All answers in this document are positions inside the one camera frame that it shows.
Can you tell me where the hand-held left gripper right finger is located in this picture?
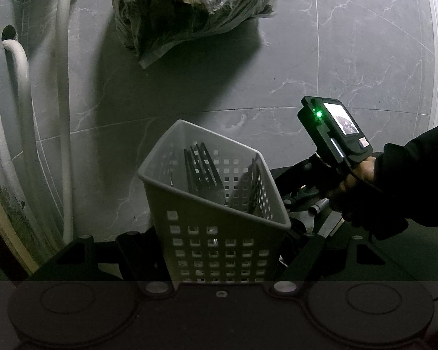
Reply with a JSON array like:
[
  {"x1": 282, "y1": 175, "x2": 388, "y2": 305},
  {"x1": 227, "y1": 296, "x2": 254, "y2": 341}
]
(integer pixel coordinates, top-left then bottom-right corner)
[{"x1": 270, "y1": 233, "x2": 422, "y2": 296}]

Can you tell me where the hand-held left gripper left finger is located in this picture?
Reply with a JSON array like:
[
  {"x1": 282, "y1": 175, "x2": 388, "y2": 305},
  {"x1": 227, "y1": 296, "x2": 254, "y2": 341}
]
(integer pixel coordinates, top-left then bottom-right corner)
[{"x1": 29, "y1": 230, "x2": 176, "y2": 296}]

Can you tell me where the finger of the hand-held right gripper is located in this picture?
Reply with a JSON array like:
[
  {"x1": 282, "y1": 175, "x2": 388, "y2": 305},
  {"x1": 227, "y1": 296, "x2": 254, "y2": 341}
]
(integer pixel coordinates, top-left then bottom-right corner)
[{"x1": 282, "y1": 184, "x2": 331, "y2": 212}]

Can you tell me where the white perforated utensil basket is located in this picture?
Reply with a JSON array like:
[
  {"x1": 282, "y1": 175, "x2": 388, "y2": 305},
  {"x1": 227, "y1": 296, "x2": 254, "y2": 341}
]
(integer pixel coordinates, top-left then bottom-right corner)
[{"x1": 137, "y1": 119, "x2": 292, "y2": 285}]

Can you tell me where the person's right hand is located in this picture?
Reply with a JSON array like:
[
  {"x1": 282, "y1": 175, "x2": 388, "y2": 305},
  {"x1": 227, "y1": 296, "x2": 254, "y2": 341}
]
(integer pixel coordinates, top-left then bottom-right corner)
[{"x1": 328, "y1": 157, "x2": 378, "y2": 223}]

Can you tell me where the clear plastic bag of greens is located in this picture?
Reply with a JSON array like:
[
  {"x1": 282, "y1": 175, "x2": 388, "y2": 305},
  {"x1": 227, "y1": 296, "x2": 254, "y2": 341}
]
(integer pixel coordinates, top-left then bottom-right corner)
[{"x1": 111, "y1": 0, "x2": 289, "y2": 69}]

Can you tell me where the wooden door frame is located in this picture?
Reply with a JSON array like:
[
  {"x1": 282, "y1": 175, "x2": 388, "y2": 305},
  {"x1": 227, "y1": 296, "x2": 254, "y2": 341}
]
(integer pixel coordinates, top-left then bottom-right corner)
[{"x1": 0, "y1": 168, "x2": 37, "y2": 281}]

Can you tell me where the white hose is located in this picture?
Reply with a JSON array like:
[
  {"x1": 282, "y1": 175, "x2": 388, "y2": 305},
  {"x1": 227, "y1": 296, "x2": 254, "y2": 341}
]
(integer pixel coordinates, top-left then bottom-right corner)
[{"x1": 0, "y1": 0, "x2": 75, "y2": 245}]

